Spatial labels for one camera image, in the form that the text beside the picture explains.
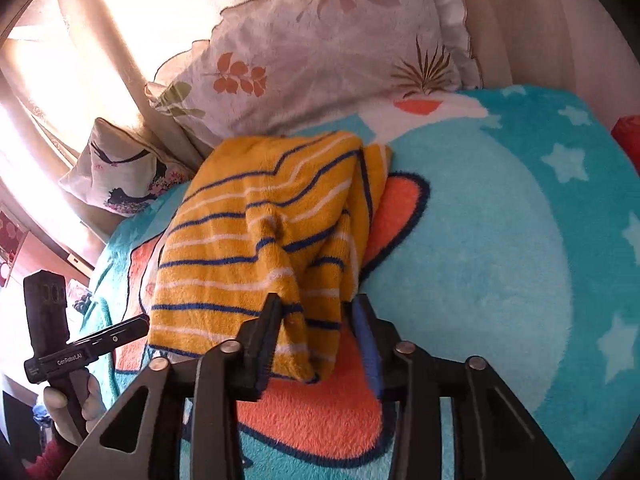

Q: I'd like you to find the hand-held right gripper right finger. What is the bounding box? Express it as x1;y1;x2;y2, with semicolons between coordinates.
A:
350;294;573;480

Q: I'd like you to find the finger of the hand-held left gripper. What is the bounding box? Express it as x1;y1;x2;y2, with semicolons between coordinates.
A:
65;314;151;357

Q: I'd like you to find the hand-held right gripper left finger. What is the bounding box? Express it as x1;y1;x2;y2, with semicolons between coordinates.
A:
57;292;283;480

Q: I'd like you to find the yellow striped sweater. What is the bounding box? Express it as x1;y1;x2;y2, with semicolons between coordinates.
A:
147;130;393;385

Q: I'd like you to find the person's left forearm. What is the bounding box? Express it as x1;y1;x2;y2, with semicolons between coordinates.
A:
24;432;81;480

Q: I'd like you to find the person's left hand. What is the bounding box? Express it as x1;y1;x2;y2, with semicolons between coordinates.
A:
42;374;105;441

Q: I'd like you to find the red patterned panel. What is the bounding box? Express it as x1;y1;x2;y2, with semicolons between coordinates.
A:
0;209;28;275

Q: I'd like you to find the turquoise printed fleece blanket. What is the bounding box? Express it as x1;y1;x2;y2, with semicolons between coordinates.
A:
80;85;640;480

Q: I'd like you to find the bird print cushion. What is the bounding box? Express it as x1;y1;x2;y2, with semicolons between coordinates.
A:
59;117;196;217

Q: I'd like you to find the beige curtain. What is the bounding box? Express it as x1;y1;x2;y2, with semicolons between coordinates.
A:
0;0;281;256

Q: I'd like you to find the white leaf print pillow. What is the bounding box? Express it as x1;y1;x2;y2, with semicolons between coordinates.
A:
145;0;483;138

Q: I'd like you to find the red cloth object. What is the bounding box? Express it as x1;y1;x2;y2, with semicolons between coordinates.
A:
611;116;640;161

